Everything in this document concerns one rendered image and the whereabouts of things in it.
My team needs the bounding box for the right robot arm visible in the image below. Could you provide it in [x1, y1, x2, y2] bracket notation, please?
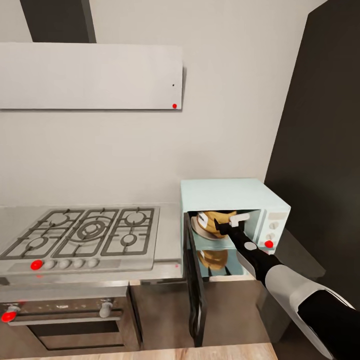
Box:
[214, 213, 360, 360]

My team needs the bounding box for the popcorn bag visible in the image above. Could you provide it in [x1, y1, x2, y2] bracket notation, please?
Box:
[196, 210, 237, 238]

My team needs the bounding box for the microwave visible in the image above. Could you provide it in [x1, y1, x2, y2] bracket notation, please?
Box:
[179, 178, 291, 348]

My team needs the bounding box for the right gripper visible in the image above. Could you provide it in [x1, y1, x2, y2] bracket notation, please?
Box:
[214, 219, 245, 240]

